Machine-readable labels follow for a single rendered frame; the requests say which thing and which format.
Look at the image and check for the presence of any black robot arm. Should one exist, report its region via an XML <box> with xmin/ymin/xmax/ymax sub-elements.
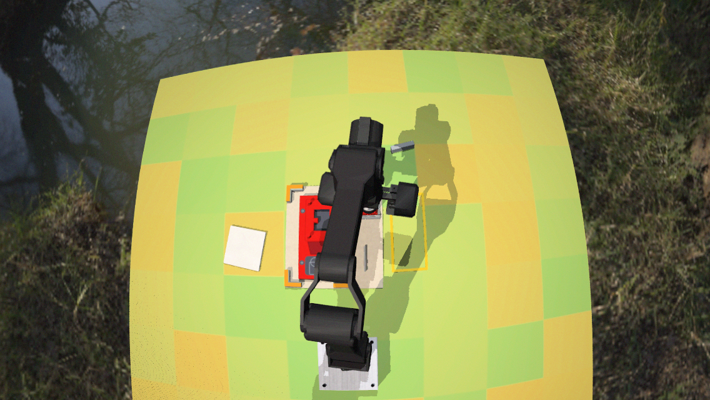
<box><xmin>300</xmin><ymin>117</ymin><xmax>385</xmax><ymax>372</ymax></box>

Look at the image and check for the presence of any grey rectangular bar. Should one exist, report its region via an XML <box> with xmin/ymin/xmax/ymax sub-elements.
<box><xmin>391</xmin><ymin>141</ymin><xmax>414</xmax><ymax>153</ymax></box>

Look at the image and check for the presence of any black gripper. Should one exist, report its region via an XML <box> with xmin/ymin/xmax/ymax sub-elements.
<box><xmin>317</xmin><ymin>172</ymin><xmax>419</xmax><ymax>218</ymax></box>

